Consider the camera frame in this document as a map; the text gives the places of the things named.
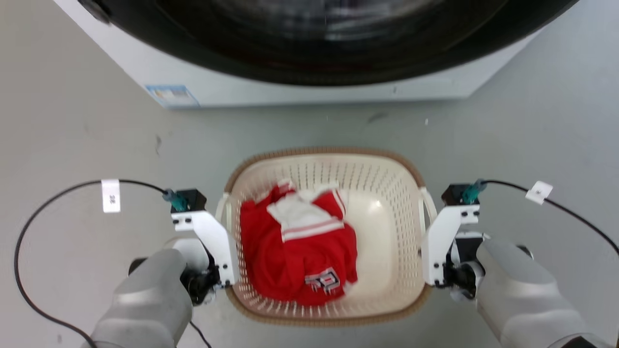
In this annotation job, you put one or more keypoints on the white washing machine body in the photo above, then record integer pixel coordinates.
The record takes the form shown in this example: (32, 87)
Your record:
(251, 89)

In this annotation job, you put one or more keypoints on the black round washing machine door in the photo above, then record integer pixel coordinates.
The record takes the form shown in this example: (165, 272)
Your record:
(319, 43)

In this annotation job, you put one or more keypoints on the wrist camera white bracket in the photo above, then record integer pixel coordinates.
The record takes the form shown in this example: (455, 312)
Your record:
(442, 237)
(213, 237)

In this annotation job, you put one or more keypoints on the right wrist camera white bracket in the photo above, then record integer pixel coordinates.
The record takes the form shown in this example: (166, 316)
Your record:
(442, 237)

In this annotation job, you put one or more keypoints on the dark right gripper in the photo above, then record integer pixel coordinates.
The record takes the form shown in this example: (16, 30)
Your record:
(462, 278)

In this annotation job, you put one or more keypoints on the red and white garment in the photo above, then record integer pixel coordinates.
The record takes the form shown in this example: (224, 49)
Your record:
(295, 256)

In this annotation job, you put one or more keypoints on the cream perforated plastic laundry basket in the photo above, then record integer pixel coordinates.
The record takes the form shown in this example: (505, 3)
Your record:
(387, 241)

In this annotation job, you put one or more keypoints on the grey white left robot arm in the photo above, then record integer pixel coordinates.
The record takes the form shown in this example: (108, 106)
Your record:
(150, 299)

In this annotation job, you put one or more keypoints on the blue energy label sticker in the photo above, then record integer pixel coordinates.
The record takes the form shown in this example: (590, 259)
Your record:
(171, 95)

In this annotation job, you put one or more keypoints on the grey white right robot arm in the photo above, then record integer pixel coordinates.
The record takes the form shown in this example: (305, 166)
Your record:
(522, 295)

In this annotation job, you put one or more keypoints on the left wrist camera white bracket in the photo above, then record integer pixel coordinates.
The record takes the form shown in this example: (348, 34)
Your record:
(213, 237)

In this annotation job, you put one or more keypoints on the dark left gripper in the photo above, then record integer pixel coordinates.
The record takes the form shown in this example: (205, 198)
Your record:
(200, 285)

